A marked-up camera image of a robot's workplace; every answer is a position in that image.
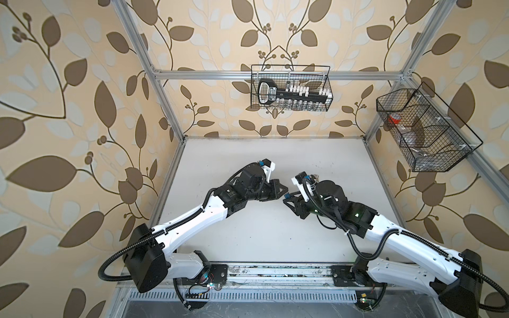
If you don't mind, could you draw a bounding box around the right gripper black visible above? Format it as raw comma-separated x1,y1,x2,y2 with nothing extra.
282,189,337,222

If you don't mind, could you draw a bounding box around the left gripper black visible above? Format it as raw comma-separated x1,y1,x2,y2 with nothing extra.
244,178,290,201

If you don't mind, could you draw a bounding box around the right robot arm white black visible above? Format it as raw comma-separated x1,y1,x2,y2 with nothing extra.
284,172,508,317

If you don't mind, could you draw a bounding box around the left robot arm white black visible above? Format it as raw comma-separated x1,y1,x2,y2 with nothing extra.
98,159,288,293

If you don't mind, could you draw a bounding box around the black tool set in basket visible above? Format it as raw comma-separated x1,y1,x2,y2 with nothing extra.
254,78,333,107

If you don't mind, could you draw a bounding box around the red capped item in basket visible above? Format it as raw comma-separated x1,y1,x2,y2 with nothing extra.
388,113,402,126

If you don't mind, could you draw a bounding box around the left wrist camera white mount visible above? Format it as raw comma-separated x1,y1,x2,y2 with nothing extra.
258,159,276,182

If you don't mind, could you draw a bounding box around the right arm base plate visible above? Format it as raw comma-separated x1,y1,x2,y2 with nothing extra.
330,265,383,288

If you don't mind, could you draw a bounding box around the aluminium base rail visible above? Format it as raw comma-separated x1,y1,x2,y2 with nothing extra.
113,262,419,308

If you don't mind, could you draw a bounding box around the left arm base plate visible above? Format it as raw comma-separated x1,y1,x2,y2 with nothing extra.
177,264,229,286

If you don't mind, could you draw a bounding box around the back wall wire basket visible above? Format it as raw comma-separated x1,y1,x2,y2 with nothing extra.
251,64,334,112

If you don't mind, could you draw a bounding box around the wall wire basket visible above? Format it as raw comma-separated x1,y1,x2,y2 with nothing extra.
376,82,483,172
251,64,334,112

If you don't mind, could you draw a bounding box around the right wall wire basket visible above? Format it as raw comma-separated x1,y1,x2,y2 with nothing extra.
376,82,483,172

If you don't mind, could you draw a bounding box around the aluminium frame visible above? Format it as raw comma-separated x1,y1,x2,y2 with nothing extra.
107,0,509,318

